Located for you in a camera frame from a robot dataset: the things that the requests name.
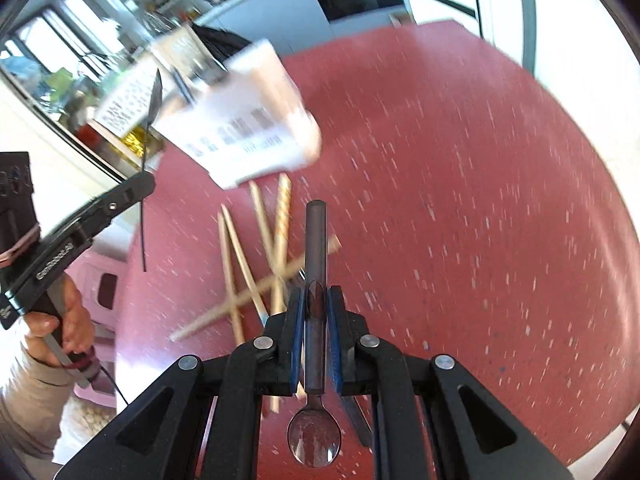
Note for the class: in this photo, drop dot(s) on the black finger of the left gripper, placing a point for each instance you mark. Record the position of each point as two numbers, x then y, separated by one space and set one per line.
96 215

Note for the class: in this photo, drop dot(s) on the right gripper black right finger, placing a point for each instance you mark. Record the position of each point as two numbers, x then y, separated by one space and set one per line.
432 419

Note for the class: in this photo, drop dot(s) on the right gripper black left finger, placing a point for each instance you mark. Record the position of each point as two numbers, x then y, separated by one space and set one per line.
199 419

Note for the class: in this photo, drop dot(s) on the metal spoon with wooden handle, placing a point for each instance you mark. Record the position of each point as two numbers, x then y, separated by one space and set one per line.
314 436

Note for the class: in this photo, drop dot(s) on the beige plastic utensil holder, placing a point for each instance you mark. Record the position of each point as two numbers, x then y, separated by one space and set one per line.
252 123

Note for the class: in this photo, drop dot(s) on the grey sleeve left forearm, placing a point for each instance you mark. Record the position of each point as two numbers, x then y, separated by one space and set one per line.
32 404

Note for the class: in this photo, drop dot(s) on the short wooden chopstick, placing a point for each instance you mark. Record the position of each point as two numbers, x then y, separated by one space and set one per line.
227 270

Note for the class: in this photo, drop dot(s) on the plain wooden chopstick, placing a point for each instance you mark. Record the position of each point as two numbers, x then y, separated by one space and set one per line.
242 264

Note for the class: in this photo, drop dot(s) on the white floral plastic rack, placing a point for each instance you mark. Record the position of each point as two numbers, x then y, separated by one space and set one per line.
127 103

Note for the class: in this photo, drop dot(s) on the orange patterned wooden chopstick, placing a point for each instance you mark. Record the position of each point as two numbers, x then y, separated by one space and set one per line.
280 243

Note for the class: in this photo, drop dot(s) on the blue patterned wooden chopstick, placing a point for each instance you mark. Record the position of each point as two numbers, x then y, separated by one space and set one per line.
263 225

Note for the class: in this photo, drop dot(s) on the black hanging bag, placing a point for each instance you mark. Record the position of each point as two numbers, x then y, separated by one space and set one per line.
220 43

